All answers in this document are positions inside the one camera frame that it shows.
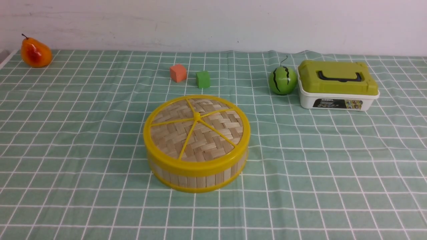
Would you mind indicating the green lidded white storage box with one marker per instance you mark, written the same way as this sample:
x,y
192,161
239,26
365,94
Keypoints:
x,y
341,85

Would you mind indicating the yellow woven bamboo steamer lid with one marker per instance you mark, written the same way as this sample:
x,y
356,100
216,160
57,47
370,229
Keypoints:
x,y
197,136

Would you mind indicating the yellow bamboo steamer basket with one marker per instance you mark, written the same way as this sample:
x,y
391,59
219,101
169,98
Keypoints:
x,y
201,184

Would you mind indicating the green checkered tablecloth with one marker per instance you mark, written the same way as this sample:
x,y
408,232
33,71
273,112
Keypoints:
x,y
73,164

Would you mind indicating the orange red toy pear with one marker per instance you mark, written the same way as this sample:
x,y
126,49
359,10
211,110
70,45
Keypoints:
x,y
35,53

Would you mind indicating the orange foam cube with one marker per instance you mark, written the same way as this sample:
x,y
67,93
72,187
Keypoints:
x,y
178,73

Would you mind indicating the green toy watermelon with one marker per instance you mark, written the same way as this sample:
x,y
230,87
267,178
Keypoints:
x,y
282,80

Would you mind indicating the green foam cube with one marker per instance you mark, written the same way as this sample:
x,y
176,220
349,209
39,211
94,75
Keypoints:
x,y
203,79

